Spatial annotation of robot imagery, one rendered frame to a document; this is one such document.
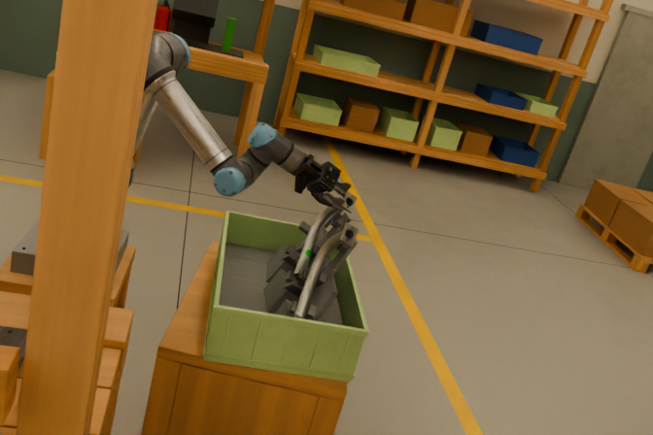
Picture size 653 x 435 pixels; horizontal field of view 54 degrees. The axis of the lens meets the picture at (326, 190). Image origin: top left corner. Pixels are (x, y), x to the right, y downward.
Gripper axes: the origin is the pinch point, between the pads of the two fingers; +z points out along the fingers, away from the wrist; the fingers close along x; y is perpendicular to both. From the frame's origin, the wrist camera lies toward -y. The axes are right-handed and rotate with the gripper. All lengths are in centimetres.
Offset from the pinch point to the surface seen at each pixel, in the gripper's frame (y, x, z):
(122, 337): -8, -62, -38
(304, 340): 1.8, -43.3, 3.1
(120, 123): 76, -57, -73
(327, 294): 6.6, -30.8, 2.0
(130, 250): -49, -30, -38
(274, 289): -18.8, -27.8, -1.1
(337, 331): 7.8, -38.7, 8.1
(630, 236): -153, 246, 365
